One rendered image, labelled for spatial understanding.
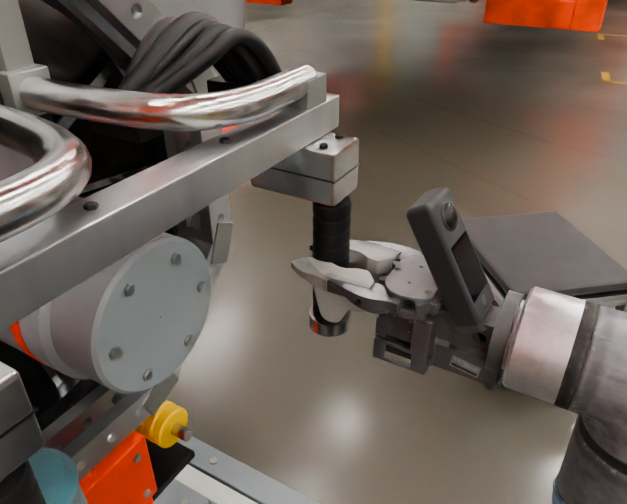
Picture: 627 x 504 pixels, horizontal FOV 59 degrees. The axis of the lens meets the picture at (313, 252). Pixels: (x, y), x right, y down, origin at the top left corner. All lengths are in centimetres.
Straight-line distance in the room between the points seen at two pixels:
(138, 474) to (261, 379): 87
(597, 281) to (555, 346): 108
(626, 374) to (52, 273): 39
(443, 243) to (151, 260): 23
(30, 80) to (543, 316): 44
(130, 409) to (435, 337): 38
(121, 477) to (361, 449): 80
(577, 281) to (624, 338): 105
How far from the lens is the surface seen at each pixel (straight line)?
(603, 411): 49
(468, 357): 52
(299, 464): 141
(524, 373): 47
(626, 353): 47
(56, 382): 77
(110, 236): 33
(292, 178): 49
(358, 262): 55
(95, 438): 70
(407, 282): 50
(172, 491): 112
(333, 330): 57
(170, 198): 35
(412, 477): 141
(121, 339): 43
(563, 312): 48
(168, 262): 44
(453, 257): 46
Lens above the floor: 112
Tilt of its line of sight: 32 degrees down
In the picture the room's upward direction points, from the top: straight up
